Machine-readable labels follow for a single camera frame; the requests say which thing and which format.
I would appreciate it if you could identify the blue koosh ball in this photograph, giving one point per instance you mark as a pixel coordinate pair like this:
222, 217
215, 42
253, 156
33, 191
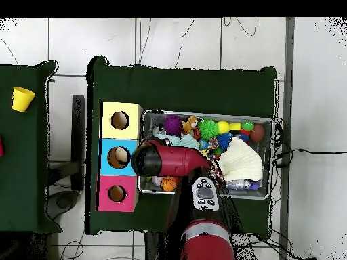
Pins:
224, 140

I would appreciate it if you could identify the dark green side-table cloth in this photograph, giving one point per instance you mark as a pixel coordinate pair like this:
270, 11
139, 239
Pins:
24, 162

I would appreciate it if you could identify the wooden three-hole box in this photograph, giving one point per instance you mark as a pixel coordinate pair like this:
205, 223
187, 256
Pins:
119, 134

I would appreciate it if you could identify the yellow smooth ball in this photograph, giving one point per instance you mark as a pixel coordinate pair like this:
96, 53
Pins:
223, 127

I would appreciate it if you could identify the black stand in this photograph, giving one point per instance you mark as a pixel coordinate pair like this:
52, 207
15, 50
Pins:
78, 135

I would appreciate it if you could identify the dark green table cloth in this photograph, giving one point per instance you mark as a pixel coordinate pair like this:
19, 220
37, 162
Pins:
189, 89

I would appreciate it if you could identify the orange toy basketball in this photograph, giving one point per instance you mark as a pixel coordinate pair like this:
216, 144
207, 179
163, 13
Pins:
169, 184

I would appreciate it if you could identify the yellow plastic cup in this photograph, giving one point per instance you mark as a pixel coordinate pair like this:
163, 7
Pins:
21, 100

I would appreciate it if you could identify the mint green knitted cloth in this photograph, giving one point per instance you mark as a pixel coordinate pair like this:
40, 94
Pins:
187, 142

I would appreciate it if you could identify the brown red ball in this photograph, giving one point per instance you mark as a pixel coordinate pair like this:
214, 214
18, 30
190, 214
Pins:
257, 133

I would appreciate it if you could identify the cream knitted cloth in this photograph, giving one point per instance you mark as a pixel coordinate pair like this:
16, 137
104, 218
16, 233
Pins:
240, 159

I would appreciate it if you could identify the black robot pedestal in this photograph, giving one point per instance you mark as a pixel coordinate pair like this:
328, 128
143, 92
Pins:
153, 247

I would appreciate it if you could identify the pink cup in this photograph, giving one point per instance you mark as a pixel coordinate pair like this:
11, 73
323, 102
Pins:
1, 147

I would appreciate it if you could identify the green koosh ball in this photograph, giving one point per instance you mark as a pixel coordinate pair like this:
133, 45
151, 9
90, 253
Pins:
208, 129

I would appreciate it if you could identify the purple spiky ball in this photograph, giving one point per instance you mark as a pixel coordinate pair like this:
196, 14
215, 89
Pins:
173, 126

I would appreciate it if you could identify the silver mesh bin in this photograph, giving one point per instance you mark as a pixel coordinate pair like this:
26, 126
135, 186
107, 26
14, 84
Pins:
267, 173

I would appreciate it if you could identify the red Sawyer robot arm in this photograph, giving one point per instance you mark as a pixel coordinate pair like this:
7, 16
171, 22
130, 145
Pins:
179, 162

